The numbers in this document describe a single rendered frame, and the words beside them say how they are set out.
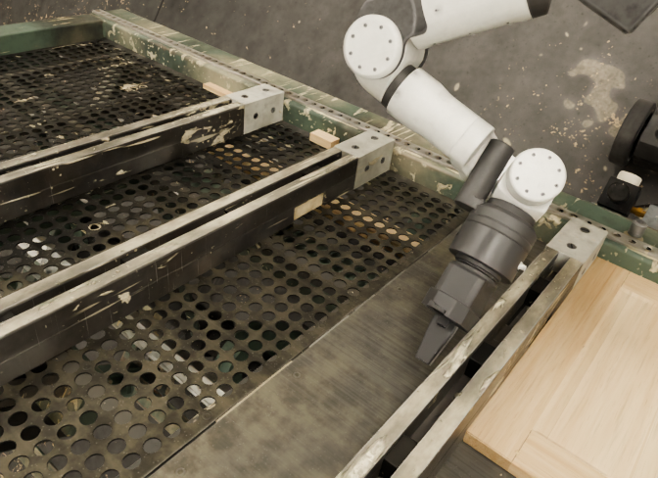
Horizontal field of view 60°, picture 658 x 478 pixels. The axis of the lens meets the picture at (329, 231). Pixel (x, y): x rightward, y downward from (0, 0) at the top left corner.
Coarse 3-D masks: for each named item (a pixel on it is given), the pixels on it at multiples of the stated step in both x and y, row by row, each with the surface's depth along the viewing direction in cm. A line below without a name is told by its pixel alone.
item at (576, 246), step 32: (576, 224) 96; (544, 256) 87; (576, 256) 88; (512, 288) 80; (544, 288) 82; (480, 320) 74; (512, 320) 80; (544, 320) 80; (480, 352) 70; (512, 352) 70; (448, 384) 66; (480, 384) 65; (416, 416) 60; (448, 416) 61; (384, 448) 56; (416, 448) 57; (448, 448) 61
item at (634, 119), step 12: (636, 108) 162; (648, 108) 161; (624, 120) 162; (636, 120) 161; (648, 120) 172; (624, 132) 162; (636, 132) 161; (612, 144) 166; (624, 144) 163; (612, 156) 168; (624, 156) 165
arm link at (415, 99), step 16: (416, 48) 75; (400, 64) 72; (416, 64) 78; (368, 80) 75; (384, 80) 74; (400, 80) 74; (416, 80) 74; (432, 80) 74; (384, 96) 76; (400, 96) 74; (416, 96) 73; (432, 96) 73; (448, 96) 74; (400, 112) 75; (416, 112) 74; (432, 112) 73; (448, 112) 73; (464, 112) 73; (416, 128) 75; (432, 128) 74; (448, 128) 73; (464, 128) 72; (432, 144) 76; (448, 144) 73
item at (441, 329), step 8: (432, 320) 72; (440, 320) 71; (448, 320) 71; (432, 328) 72; (440, 328) 71; (448, 328) 71; (456, 328) 71; (424, 336) 72; (432, 336) 71; (440, 336) 71; (448, 336) 71; (424, 344) 72; (432, 344) 71; (440, 344) 71; (424, 352) 71; (432, 352) 71; (424, 360) 71; (432, 360) 71
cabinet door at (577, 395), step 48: (576, 288) 90; (624, 288) 92; (576, 336) 81; (624, 336) 83; (528, 384) 73; (576, 384) 74; (624, 384) 75; (480, 432) 66; (528, 432) 67; (576, 432) 68; (624, 432) 69
